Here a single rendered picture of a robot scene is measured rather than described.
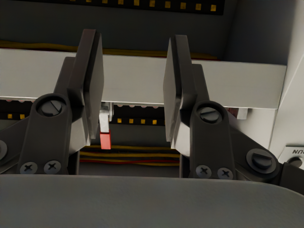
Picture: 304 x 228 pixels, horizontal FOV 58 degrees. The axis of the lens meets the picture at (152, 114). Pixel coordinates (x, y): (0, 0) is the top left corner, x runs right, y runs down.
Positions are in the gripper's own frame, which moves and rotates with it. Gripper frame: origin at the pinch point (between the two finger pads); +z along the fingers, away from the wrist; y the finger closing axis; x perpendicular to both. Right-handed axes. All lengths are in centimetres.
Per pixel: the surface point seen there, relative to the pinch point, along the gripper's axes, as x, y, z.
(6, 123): -35, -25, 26
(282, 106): -11.0, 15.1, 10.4
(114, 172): -35.3, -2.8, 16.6
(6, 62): -8.4, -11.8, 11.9
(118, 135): -37.0, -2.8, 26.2
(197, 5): -8.6, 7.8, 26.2
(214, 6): -8.6, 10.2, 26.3
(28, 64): -8.5, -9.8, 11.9
